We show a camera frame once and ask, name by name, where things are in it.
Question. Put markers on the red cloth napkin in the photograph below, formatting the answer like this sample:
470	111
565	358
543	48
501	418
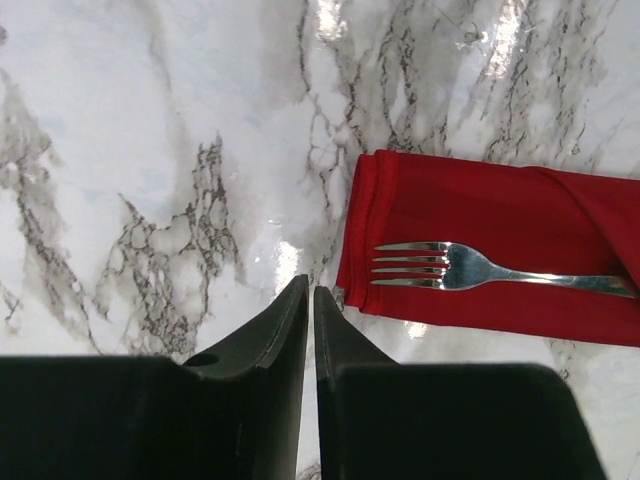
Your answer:
526	218

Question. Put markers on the silver fork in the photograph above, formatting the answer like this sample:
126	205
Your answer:
448	266

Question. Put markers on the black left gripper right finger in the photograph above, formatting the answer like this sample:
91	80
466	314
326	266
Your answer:
379	419

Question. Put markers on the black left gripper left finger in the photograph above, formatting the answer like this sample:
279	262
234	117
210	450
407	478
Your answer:
232	411

